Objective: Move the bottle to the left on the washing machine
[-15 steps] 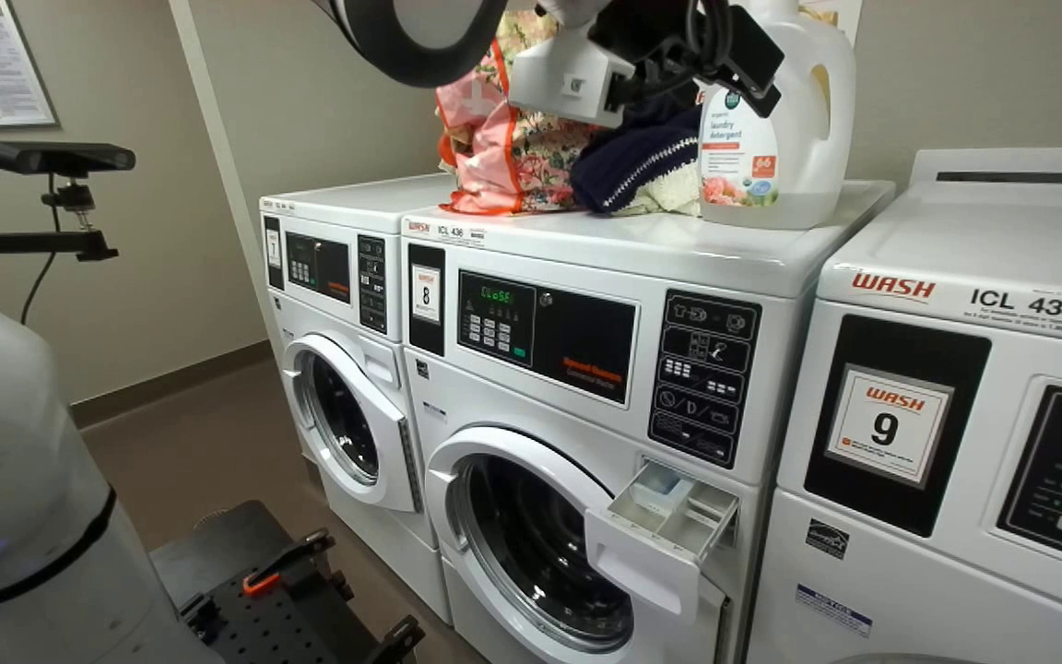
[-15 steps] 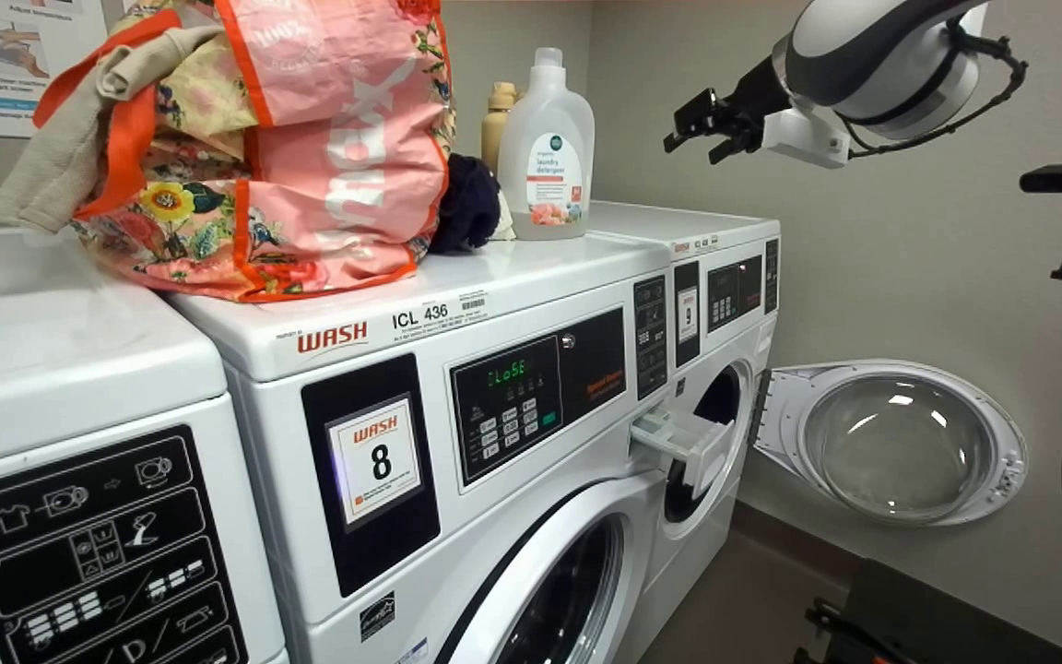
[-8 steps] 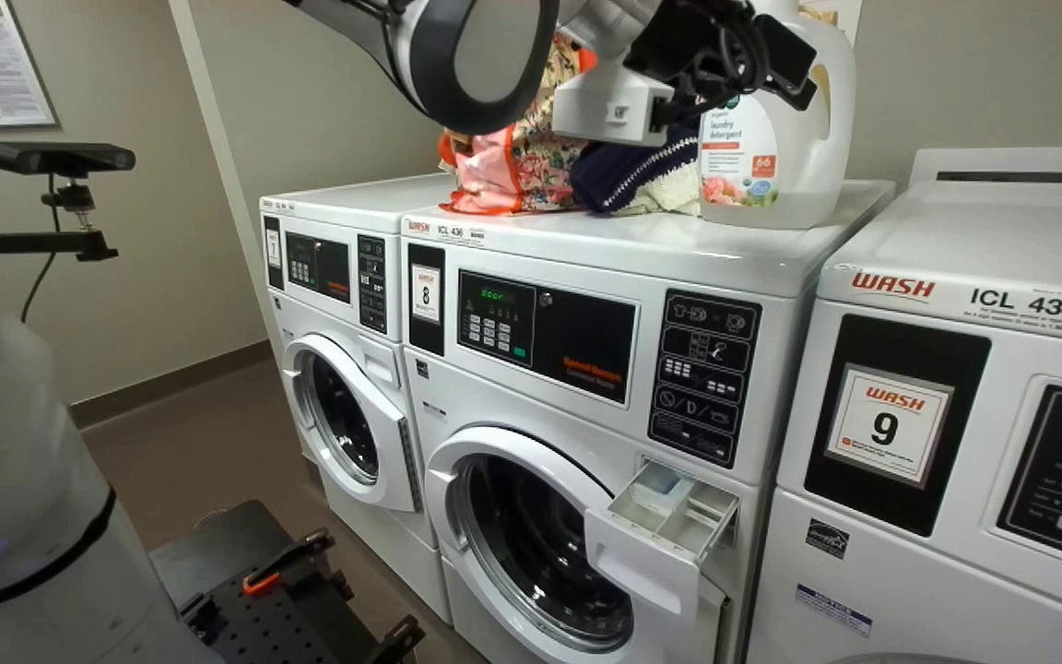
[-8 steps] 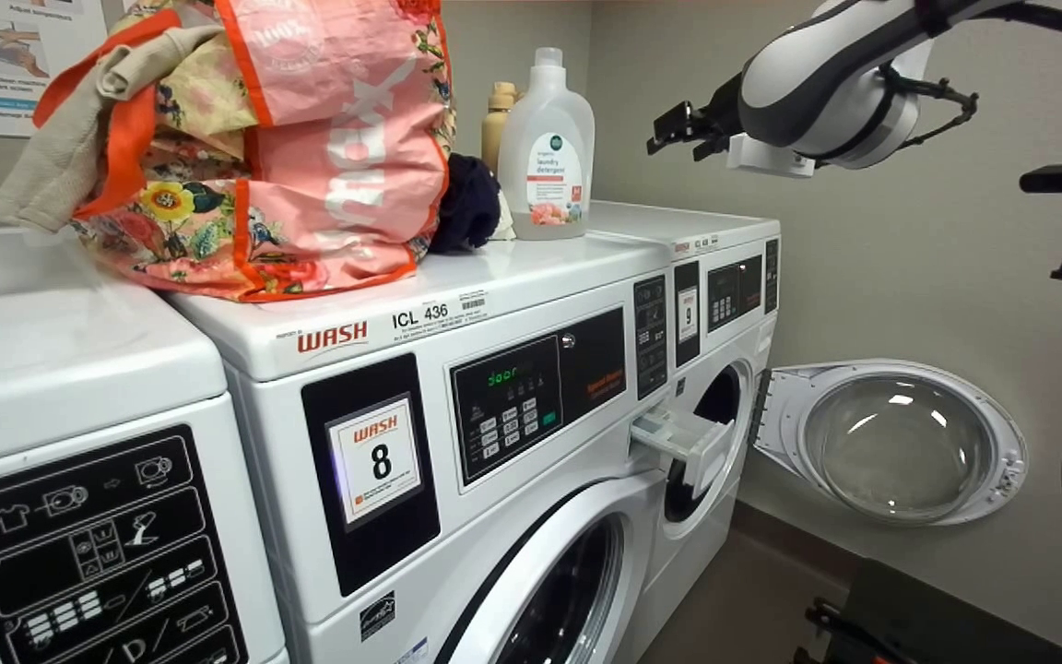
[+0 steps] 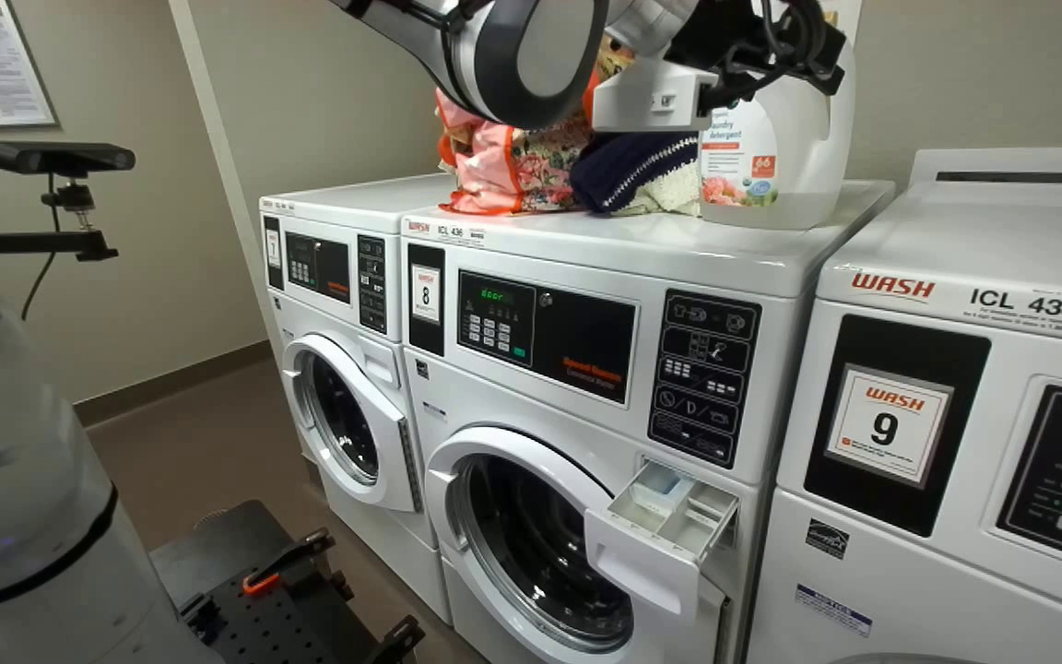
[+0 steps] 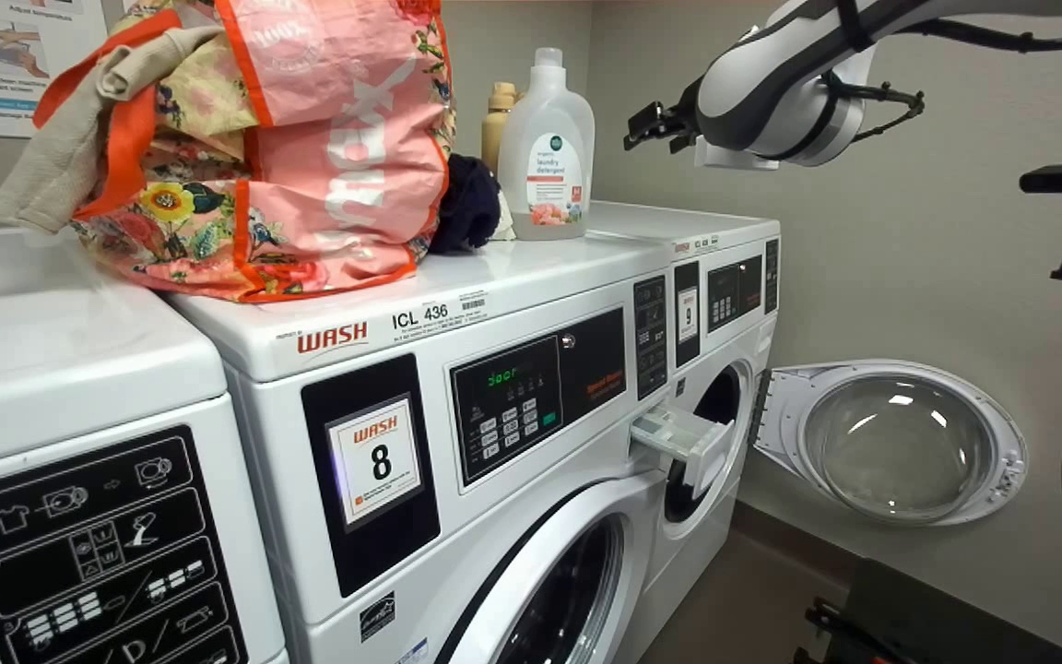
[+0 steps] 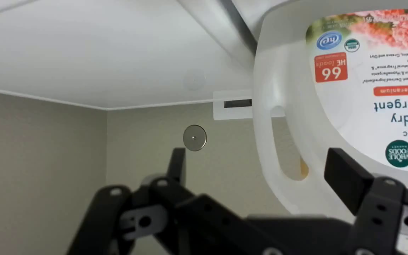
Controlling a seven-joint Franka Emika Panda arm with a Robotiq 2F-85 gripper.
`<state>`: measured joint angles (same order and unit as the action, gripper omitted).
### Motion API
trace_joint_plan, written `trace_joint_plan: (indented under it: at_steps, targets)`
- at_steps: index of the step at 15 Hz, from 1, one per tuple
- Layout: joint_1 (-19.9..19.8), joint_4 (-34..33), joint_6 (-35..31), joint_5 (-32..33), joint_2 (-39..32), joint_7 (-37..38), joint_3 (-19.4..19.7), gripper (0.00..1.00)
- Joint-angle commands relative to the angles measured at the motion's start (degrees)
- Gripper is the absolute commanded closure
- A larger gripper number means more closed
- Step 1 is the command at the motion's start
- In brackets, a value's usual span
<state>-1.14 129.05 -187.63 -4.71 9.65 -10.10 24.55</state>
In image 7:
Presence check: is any white laundry detergent bottle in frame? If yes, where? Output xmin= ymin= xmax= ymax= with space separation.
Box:
xmin=252 ymin=7 xmax=408 ymax=220

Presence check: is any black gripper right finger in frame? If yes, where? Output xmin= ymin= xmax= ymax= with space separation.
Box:
xmin=323 ymin=147 xmax=408 ymax=255

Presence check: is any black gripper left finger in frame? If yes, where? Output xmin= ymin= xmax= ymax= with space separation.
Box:
xmin=66 ymin=147 xmax=262 ymax=255

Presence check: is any round metal wall plate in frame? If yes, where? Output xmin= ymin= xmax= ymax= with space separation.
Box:
xmin=181 ymin=123 xmax=208 ymax=153

